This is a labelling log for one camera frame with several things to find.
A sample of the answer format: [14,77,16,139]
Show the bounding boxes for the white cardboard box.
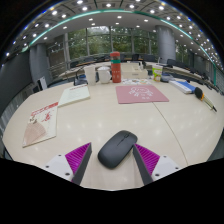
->
[120,62,149,80]

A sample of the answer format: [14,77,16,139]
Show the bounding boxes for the blue and white book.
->
[168,79,196,95]

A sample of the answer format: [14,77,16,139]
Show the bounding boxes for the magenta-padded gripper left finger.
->
[43,142,93,186]

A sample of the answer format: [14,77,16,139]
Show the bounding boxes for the white paper cup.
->
[83,64,98,86]

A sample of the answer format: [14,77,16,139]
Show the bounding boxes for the white paper booklet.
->
[57,84,91,108]

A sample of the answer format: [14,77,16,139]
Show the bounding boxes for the red bottle with green band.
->
[109,51,122,84]

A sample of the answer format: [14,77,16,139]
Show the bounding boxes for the colourful sticker sheet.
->
[121,78,153,86]

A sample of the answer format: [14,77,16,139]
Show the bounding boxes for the black computer mouse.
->
[97,129,139,170]

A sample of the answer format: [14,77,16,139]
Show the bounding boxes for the red and white leaflet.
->
[22,101,59,148]

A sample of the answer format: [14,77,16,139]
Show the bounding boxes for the ceiling lights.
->
[4,0,215,58]

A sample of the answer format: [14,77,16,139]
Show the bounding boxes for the white standing panel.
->
[38,76,49,91]

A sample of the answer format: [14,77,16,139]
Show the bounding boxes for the long curved conference desk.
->
[59,59,224,93]

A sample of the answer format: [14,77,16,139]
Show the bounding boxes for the dark office chairs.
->
[69,52,216,88]

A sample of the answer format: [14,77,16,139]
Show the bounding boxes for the white lidded mug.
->
[96,66,113,85]

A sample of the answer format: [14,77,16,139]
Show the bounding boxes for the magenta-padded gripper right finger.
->
[132,143,183,186]

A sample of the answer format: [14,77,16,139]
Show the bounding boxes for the green printed paper cup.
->
[151,63,164,83]

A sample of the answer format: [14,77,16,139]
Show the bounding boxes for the black gooseneck desk microphone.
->
[160,72,176,84]
[73,65,88,87]

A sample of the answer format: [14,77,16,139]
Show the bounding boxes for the pink printed mouse pad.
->
[115,84,170,105]

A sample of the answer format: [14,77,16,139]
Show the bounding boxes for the black handheld microphone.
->
[194,86,218,113]

